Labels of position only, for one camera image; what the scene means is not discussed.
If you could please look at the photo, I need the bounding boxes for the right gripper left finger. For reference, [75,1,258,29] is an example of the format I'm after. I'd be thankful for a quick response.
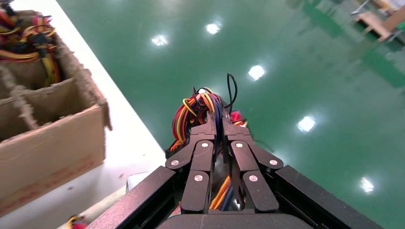
[164,110,220,214]

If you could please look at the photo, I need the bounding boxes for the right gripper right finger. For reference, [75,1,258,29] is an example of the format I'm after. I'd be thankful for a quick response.
[222,111,285,214]

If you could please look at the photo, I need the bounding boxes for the brown cardboard divider box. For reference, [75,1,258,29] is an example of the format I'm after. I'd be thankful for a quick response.
[0,9,113,219]

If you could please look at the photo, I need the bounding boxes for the wooden pallet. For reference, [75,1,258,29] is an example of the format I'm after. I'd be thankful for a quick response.
[350,0,405,43]

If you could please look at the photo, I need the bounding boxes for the long white pipe rail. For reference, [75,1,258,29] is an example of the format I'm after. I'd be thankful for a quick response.
[64,185,131,229]

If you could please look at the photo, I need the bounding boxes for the wire bundles in box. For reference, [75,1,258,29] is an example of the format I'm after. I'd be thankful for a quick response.
[16,14,62,87]

